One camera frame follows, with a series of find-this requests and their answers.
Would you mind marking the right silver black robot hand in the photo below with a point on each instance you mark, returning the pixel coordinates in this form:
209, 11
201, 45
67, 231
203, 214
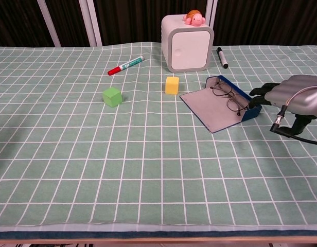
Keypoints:
302, 97

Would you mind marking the thin-framed eyeglasses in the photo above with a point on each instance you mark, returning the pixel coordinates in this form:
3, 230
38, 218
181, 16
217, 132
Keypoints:
234, 104

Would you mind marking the blue glasses case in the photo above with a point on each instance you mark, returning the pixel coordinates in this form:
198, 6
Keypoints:
212, 108

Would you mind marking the black capped white marker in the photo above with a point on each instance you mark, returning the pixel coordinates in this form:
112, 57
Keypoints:
222, 57

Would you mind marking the white cube mini cabinet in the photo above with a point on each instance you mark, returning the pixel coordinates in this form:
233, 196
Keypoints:
189, 49

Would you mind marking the yellow cube block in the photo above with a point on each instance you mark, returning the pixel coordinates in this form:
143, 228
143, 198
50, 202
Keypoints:
172, 86

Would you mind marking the pink turtle toy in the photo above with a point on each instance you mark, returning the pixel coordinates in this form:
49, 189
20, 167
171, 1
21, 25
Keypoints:
195, 19

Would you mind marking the green checked tablecloth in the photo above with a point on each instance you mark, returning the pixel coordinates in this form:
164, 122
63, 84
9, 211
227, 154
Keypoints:
148, 167

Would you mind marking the dark pleated curtain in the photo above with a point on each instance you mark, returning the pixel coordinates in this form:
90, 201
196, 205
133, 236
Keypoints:
148, 20

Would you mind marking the red capped white marker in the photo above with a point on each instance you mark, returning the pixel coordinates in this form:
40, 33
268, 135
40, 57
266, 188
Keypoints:
125, 66

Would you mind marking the green cube block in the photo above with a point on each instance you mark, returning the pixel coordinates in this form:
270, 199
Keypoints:
112, 97

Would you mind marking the dark blue felt underlay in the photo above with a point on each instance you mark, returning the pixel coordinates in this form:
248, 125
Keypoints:
158, 234

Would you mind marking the white aluminium frame post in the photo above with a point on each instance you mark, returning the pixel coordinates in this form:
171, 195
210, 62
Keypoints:
49, 23
91, 23
212, 10

